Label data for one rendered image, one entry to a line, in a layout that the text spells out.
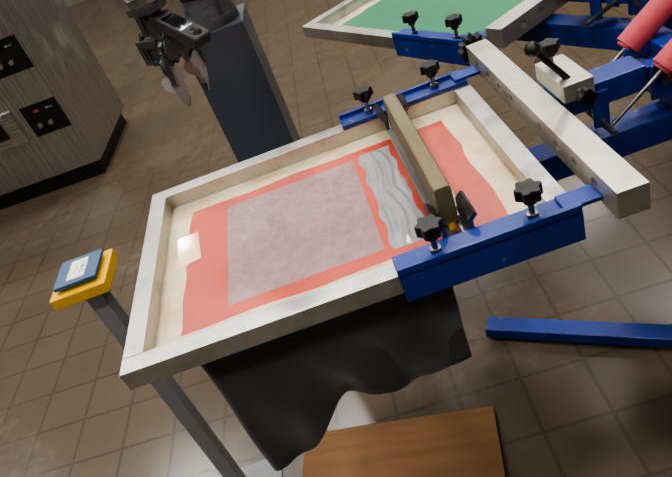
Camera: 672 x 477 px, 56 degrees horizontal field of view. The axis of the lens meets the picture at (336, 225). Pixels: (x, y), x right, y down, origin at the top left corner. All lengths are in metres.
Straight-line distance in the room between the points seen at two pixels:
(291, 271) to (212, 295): 0.16
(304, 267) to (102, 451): 1.57
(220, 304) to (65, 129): 3.37
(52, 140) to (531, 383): 3.42
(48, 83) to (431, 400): 3.14
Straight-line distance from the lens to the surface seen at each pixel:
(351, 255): 1.13
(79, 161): 4.53
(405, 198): 1.21
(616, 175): 1.02
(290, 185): 1.40
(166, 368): 1.09
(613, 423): 1.98
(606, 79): 1.28
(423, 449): 1.97
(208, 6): 1.78
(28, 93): 4.40
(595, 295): 2.29
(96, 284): 1.44
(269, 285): 1.15
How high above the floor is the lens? 1.64
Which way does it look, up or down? 34 degrees down
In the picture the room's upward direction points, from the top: 22 degrees counter-clockwise
